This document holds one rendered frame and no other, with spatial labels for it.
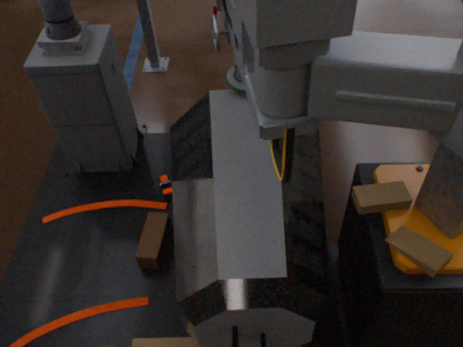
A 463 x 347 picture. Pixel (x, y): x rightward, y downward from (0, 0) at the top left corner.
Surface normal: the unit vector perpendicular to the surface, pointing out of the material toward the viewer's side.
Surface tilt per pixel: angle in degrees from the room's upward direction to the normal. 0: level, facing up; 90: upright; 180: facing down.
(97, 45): 0
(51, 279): 0
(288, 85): 90
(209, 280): 45
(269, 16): 90
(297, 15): 90
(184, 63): 0
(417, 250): 11
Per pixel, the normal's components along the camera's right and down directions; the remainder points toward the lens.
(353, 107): -0.22, 0.74
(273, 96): -0.44, 0.69
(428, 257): -0.17, -0.76
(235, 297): -0.04, -0.16
